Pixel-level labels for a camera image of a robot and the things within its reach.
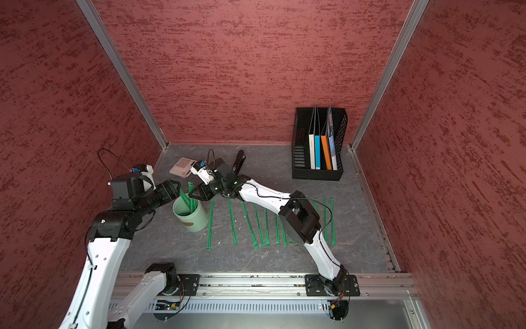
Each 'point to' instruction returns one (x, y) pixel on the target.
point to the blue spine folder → (317, 139)
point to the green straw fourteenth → (259, 223)
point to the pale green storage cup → (195, 221)
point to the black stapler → (239, 162)
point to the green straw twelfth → (233, 222)
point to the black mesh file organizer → (301, 124)
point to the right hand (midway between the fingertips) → (195, 195)
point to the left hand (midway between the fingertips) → (172, 192)
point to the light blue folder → (330, 127)
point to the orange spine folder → (325, 148)
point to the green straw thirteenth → (254, 241)
